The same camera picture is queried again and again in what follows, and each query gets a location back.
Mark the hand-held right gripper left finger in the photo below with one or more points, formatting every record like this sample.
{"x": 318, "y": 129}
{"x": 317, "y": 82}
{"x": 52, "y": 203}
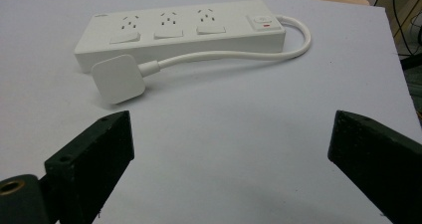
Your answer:
{"x": 89, "y": 164}

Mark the white power strip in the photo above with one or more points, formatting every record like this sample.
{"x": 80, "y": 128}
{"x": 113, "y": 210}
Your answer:
{"x": 185, "y": 31}

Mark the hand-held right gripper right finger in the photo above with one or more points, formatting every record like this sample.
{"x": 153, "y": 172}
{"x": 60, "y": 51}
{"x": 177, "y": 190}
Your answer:
{"x": 378, "y": 157}

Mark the white power plug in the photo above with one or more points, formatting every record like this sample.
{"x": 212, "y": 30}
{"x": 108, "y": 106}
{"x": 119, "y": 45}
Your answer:
{"x": 117, "y": 79}

